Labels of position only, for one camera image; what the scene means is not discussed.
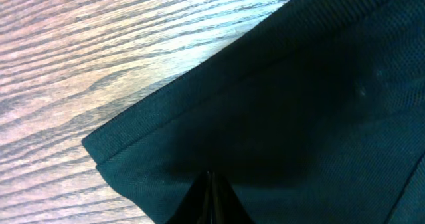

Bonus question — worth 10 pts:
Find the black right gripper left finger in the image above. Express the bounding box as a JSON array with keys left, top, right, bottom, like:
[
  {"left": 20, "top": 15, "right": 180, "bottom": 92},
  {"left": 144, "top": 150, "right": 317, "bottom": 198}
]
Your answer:
[{"left": 167, "top": 171, "right": 211, "bottom": 224}]

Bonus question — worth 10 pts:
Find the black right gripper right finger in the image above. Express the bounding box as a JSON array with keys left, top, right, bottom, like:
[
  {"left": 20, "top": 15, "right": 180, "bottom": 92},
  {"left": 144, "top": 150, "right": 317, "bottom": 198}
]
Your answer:
[{"left": 211, "top": 173, "right": 254, "bottom": 224}]

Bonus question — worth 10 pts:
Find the black polo shirt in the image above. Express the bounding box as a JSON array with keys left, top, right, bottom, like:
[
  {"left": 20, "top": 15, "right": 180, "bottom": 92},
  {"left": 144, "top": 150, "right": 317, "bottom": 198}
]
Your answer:
[{"left": 82, "top": 0, "right": 424, "bottom": 223}]

